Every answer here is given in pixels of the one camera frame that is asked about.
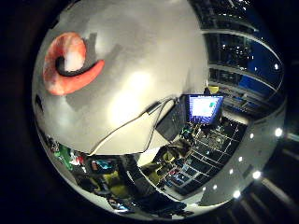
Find grey laptop computer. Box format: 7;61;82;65
155;98;189;143

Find computer monitor with blue screen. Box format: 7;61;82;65
186;94;225;126

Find pink shrimp plush toy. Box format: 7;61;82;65
42;31;107;97

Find white curved cable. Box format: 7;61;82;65
143;98;176;154

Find thin cable on table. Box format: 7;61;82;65
88;98;171;157

